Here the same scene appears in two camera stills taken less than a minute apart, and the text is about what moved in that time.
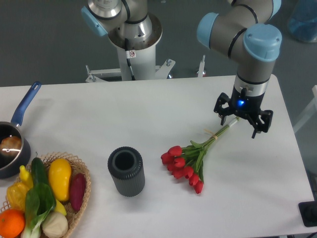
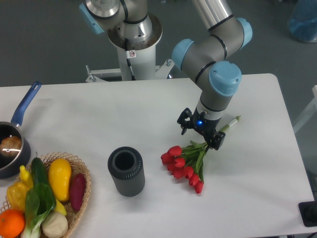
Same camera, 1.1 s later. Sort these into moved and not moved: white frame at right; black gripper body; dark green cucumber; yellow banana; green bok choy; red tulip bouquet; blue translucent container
Moved: black gripper body
Not moved: red tulip bouquet; blue translucent container; green bok choy; white frame at right; yellow banana; dark green cucumber
